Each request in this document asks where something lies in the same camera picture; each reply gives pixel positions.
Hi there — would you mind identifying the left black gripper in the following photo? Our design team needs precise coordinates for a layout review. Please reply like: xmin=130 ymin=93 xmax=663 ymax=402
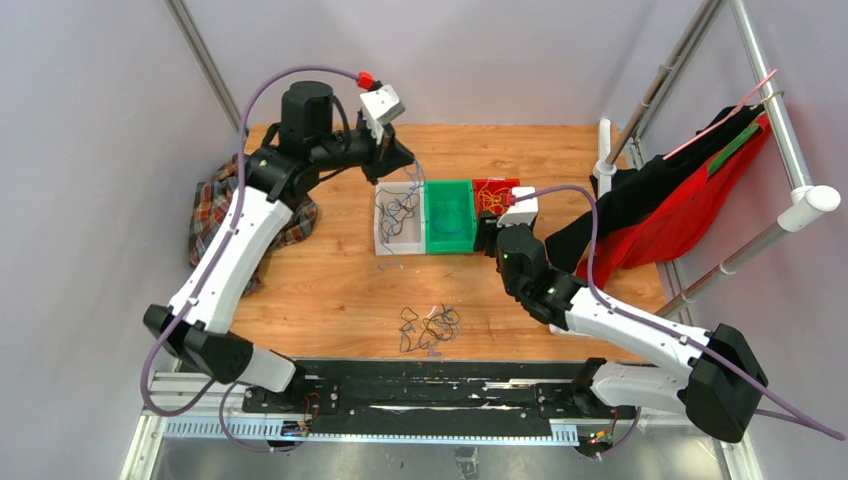
xmin=313 ymin=118 xmax=416 ymax=186

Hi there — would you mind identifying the cable bundle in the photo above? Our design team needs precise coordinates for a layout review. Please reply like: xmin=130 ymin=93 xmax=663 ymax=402
xmin=397 ymin=303 xmax=463 ymax=356

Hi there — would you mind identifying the brown cable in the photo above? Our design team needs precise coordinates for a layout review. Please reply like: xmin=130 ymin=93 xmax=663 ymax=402
xmin=375 ymin=192 xmax=422 ymax=243

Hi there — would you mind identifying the metal clothes rack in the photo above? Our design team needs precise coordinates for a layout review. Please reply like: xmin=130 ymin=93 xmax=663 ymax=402
xmin=592 ymin=0 xmax=841 ymax=324

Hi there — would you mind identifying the red garment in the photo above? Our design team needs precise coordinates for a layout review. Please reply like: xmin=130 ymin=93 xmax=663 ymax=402
xmin=574 ymin=113 xmax=772 ymax=288

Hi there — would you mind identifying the black garment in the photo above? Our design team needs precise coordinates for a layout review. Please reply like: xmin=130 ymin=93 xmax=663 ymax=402
xmin=545 ymin=105 xmax=764 ymax=272

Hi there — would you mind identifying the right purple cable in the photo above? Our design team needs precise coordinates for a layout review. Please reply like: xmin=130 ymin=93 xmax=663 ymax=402
xmin=503 ymin=184 xmax=847 ymax=443

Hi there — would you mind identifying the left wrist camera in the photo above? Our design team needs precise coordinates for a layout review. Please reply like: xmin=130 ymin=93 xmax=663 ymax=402
xmin=359 ymin=85 xmax=406 ymax=144

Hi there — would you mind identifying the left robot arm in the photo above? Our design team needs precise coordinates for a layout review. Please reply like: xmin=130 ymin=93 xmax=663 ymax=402
xmin=143 ymin=80 xmax=415 ymax=413

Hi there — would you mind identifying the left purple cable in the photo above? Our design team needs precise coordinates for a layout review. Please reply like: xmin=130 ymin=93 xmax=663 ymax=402
xmin=139 ymin=65 xmax=376 ymax=455

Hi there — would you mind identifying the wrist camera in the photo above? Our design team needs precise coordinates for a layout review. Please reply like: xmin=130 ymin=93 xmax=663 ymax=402
xmin=359 ymin=85 xmax=406 ymax=144
xmin=497 ymin=186 xmax=539 ymax=228

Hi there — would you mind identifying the purple cable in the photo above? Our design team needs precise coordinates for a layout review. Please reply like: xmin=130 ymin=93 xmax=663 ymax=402
xmin=503 ymin=184 xmax=847 ymax=443
xmin=139 ymin=65 xmax=376 ymax=455

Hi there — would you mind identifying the pink hanger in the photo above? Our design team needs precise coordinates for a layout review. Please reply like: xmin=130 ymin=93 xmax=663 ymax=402
xmin=663 ymin=68 xmax=778 ymax=160

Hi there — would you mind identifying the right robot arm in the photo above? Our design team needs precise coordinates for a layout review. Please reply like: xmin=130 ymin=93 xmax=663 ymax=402
xmin=474 ymin=211 xmax=768 ymax=443

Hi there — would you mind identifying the white plastic bin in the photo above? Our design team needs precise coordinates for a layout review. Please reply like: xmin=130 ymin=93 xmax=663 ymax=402
xmin=373 ymin=181 xmax=426 ymax=256

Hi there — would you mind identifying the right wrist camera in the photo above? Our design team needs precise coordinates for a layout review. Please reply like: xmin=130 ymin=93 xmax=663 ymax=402
xmin=497 ymin=186 xmax=539 ymax=228

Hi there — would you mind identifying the green plastic bin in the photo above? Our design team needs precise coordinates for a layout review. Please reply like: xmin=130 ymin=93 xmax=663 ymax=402
xmin=424 ymin=179 xmax=477 ymax=254

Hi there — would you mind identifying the plaid cloth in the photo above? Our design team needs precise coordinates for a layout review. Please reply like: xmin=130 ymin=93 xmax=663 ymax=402
xmin=188 ymin=155 xmax=320 ymax=296

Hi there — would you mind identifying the red plastic bin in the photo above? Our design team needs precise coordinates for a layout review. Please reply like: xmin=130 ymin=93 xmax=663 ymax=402
xmin=472 ymin=178 xmax=521 ymax=215

